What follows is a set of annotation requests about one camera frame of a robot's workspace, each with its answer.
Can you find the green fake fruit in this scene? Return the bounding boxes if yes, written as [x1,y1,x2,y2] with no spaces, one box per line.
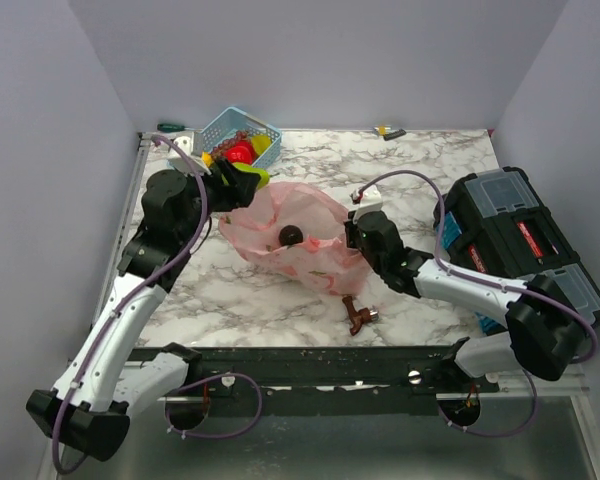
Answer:
[244,165,270,190]

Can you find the pink plastic bag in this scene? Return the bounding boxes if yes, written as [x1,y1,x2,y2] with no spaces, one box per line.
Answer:
[219,182,370,295]

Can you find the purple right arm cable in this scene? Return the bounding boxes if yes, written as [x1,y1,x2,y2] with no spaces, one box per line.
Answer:
[350,170,600,437]

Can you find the purple fake grapes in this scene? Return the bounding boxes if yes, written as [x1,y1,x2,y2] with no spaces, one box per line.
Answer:
[211,130,249,157]

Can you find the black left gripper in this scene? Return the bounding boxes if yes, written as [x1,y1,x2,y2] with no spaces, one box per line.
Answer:
[178,157,261,245]

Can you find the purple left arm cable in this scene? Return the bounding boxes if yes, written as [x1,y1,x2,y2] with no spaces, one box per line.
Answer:
[52,133,264,475]

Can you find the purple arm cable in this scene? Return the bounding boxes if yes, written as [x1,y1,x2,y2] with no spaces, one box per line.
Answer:
[52,133,264,475]
[350,170,600,437]

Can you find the metal rail at table edge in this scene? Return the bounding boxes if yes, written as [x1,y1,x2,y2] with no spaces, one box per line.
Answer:
[93,132,151,322]

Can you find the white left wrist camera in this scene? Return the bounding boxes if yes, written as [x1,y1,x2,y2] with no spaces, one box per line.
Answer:
[167,131,211,175]

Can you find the light blue plastic basket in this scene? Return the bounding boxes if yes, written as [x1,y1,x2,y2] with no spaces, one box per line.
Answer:
[193,107,282,169]

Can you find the black mounting bar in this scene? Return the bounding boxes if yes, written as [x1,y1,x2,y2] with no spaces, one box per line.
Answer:
[186,346,499,418]

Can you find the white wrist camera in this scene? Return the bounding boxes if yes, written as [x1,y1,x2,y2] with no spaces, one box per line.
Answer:
[350,185,383,222]
[167,131,211,175]

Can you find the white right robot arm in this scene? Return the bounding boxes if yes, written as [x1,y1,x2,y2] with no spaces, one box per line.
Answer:
[345,210,594,392]

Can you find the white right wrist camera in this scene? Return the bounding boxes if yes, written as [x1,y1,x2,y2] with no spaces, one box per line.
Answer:
[350,185,383,222]

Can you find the green handled screwdriver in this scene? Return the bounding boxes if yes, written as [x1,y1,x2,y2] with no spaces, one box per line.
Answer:
[156,122,187,133]

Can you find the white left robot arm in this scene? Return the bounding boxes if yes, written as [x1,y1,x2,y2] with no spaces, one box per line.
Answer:
[26,160,269,474]

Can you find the red fake fruit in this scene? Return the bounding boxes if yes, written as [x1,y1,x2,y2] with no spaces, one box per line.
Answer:
[225,145,253,165]

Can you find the yellow fake starfruit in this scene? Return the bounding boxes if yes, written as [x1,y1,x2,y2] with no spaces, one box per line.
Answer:
[249,134,272,157]

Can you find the black plastic toolbox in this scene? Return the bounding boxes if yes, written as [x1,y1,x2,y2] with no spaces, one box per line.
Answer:
[441,167,600,328]

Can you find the yellow fake pear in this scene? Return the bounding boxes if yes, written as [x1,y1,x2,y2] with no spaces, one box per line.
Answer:
[200,152,214,169]

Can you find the yellow black small tool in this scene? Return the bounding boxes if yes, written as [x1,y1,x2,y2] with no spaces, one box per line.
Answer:
[373,125,406,141]

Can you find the dark brown round fruit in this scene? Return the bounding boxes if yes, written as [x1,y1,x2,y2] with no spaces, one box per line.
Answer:
[278,225,304,247]

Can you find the red fake pomegranate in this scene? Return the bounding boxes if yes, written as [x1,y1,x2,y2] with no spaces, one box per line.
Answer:
[235,140,254,151]

